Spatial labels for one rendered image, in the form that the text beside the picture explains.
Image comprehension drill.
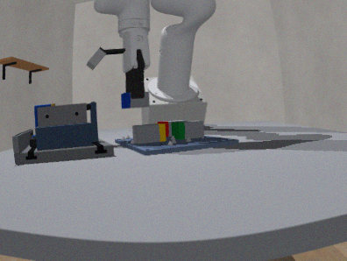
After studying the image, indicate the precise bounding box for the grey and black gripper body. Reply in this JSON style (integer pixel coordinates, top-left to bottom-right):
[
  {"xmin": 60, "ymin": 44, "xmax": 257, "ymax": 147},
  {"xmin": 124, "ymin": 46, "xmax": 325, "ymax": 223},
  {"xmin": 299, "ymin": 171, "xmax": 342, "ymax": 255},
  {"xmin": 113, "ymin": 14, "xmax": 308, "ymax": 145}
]
[{"xmin": 119, "ymin": 29, "xmax": 150, "ymax": 73}]

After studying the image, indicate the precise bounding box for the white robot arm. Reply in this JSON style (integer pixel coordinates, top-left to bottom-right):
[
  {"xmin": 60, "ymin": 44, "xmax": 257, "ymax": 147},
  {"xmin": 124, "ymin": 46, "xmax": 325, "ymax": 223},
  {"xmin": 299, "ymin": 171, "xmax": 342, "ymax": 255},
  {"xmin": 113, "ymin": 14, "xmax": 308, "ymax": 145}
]
[{"xmin": 87, "ymin": 0, "xmax": 216, "ymax": 102}]

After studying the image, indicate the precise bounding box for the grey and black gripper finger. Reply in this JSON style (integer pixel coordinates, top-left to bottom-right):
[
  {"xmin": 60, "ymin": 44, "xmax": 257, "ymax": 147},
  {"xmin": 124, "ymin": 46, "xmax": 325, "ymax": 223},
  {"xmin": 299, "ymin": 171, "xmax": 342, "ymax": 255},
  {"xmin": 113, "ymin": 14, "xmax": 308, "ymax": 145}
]
[
  {"xmin": 125, "ymin": 71, "xmax": 132, "ymax": 93},
  {"xmin": 131, "ymin": 49, "xmax": 145, "ymax": 99}
]

